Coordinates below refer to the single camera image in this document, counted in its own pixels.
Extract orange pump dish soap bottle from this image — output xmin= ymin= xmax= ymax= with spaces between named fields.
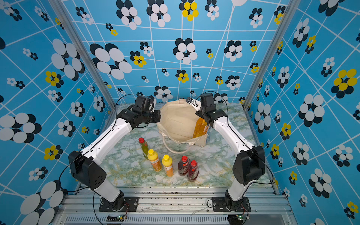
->
xmin=193 ymin=118 xmax=209 ymax=138

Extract cream canvas shopping bag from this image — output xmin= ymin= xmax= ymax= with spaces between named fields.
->
xmin=157 ymin=99 xmax=208 ymax=154

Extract dark red bottle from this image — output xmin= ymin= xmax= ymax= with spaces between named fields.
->
xmin=178 ymin=156 xmax=190 ymax=176
xmin=187 ymin=160 xmax=199 ymax=182

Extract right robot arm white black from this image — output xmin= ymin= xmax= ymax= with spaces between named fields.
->
xmin=186 ymin=92 xmax=266 ymax=212

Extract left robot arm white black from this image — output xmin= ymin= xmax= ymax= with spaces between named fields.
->
xmin=68 ymin=95 xmax=161 ymax=212

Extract green bottle red cap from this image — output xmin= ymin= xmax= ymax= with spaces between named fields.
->
xmin=139 ymin=137 xmax=149 ymax=159

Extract orange bottle yellow cap left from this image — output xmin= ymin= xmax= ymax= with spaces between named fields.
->
xmin=147 ymin=149 xmax=162 ymax=172

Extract orange bottle yellow cap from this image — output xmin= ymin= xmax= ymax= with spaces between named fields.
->
xmin=162 ymin=155 xmax=174 ymax=177
xmin=147 ymin=149 xmax=162 ymax=172

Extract orange bottle yellow cap right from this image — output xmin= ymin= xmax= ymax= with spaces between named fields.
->
xmin=162 ymin=155 xmax=174 ymax=177

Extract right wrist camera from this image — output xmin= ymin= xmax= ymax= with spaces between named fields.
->
xmin=186 ymin=97 xmax=199 ymax=107

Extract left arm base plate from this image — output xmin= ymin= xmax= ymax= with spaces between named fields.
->
xmin=98 ymin=196 xmax=139 ymax=212

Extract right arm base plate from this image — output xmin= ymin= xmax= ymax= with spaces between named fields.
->
xmin=209 ymin=197 xmax=252 ymax=213

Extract aluminium frame rail front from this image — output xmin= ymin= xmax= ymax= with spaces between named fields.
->
xmin=53 ymin=187 xmax=297 ymax=225

